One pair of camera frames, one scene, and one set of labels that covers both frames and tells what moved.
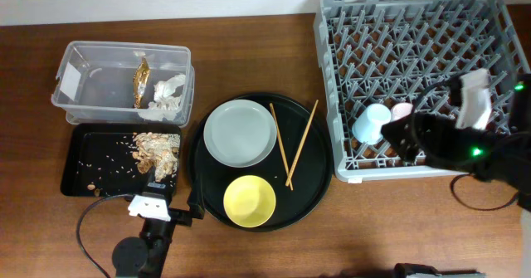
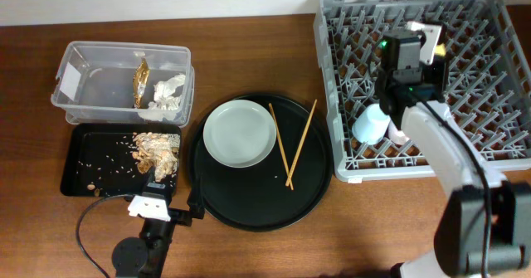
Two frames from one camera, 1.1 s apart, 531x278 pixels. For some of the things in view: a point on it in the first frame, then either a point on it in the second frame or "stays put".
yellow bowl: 249,201 -> 440,49
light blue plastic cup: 367,128 stays put
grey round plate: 240,133 stays put
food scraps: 157,152 stays put
